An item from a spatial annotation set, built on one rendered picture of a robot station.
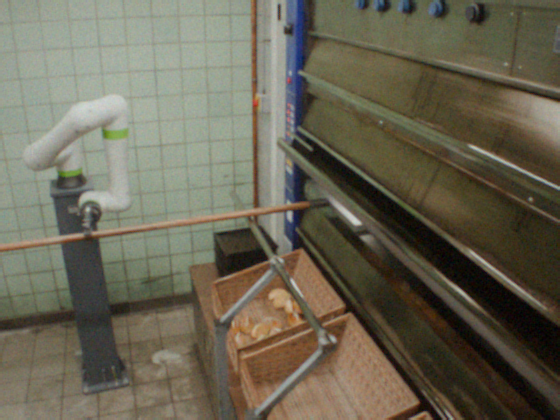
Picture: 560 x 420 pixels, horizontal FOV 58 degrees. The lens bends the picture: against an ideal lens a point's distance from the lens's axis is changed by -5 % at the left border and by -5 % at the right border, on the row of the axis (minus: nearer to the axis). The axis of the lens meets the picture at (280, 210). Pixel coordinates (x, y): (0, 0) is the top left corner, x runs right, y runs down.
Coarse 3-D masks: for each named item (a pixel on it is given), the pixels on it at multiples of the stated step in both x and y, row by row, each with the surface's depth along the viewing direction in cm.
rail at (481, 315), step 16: (288, 144) 232; (304, 160) 212; (320, 176) 197; (336, 192) 183; (384, 224) 156; (400, 240) 146; (416, 256) 137; (432, 272) 130; (448, 288) 124; (464, 304) 118; (480, 320) 112; (496, 320) 110; (512, 336) 105; (528, 352) 100; (544, 368) 95
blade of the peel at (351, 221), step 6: (312, 180) 256; (312, 186) 248; (318, 186) 253; (318, 192) 242; (324, 192) 246; (330, 198) 239; (330, 204) 230; (336, 204) 233; (336, 210) 224; (342, 210) 227; (342, 216) 219; (348, 216) 221; (348, 222) 213; (354, 222) 216; (354, 228) 209; (360, 228) 209; (366, 228) 210
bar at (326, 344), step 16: (240, 208) 232; (272, 256) 190; (272, 272) 188; (256, 288) 189; (288, 288) 172; (240, 304) 189; (304, 304) 162; (224, 320) 190; (224, 336) 191; (320, 336) 148; (224, 352) 194; (320, 352) 146; (224, 368) 197; (304, 368) 146; (224, 384) 200; (288, 384) 147; (224, 400) 203; (272, 400) 147; (224, 416) 206; (256, 416) 147
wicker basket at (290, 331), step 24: (264, 264) 262; (288, 264) 266; (312, 264) 251; (216, 288) 259; (240, 288) 263; (312, 288) 248; (216, 312) 254; (240, 312) 259; (264, 312) 259; (336, 312) 218; (288, 336) 215
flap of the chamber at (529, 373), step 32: (320, 160) 222; (352, 192) 187; (416, 224) 165; (448, 256) 145; (480, 288) 129; (512, 320) 115; (544, 320) 117; (512, 352) 103; (544, 352) 104; (544, 384) 95
